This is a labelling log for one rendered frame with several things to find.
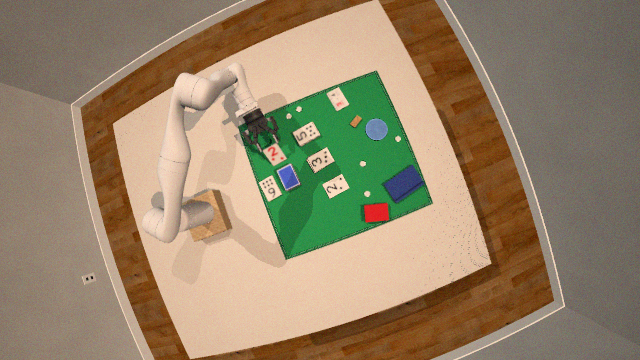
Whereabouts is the blue flat disc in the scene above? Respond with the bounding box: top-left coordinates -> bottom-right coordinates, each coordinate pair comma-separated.
365,119 -> 388,140

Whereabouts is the white printed card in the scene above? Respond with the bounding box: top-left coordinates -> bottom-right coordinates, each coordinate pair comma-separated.
326,87 -> 350,111

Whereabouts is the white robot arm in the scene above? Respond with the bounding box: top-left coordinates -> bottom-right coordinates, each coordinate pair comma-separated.
142,62 -> 260,243

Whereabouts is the red block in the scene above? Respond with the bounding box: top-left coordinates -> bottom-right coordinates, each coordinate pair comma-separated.
364,203 -> 389,222

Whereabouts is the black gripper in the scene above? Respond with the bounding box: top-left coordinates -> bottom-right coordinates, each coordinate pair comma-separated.
242,108 -> 279,152

